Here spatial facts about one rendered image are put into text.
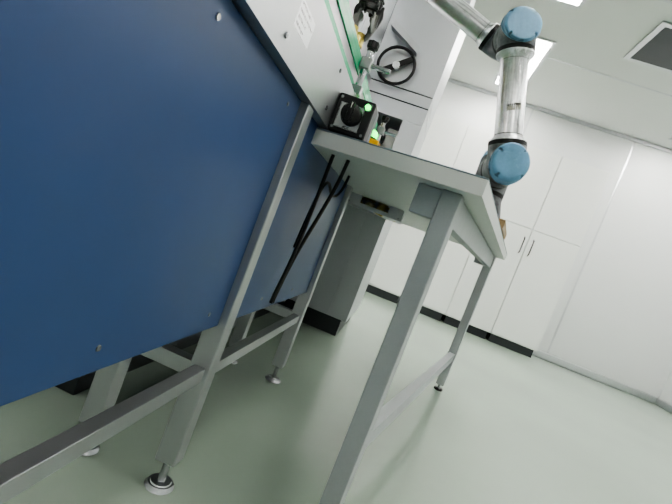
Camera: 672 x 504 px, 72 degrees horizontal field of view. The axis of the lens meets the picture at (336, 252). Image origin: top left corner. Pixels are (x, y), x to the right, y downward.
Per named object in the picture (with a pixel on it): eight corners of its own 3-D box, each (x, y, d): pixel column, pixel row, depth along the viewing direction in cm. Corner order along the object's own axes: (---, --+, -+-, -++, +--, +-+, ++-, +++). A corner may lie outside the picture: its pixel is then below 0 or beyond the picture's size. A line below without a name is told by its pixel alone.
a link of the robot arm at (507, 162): (515, 190, 153) (530, 26, 153) (531, 183, 138) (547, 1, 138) (478, 187, 154) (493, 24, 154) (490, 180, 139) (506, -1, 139)
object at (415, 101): (368, 136, 324) (415, 13, 319) (419, 154, 318) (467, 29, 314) (357, 104, 255) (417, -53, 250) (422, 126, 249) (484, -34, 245)
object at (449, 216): (442, 390, 231) (496, 257, 228) (328, 535, 91) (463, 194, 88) (425, 382, 235) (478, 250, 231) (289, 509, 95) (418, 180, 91)
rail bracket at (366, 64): (349, 97, 112) (369, 44, 111) (378, 106, 111) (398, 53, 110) (347, 91, 108) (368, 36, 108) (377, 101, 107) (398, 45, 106)
